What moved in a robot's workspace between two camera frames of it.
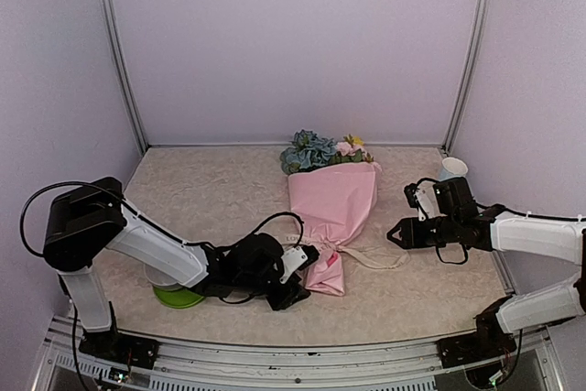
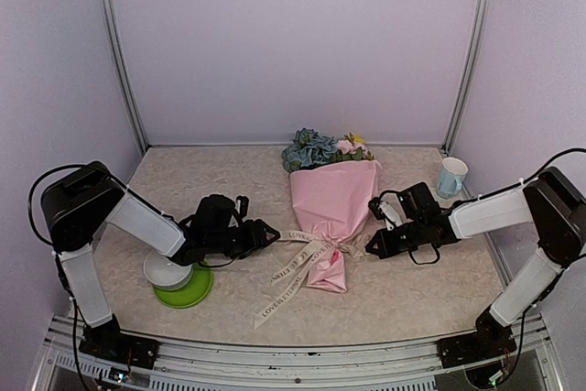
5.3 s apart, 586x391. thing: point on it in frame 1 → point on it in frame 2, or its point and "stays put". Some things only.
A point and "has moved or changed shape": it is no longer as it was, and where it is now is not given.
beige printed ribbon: [332, 247] has moved or changed shape
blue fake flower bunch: [308, 150] stays put
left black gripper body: [249, 283] → [221, 243]
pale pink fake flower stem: [347, 153] stays put
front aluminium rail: [402, 367] stays put
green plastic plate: [177, 298] stays put
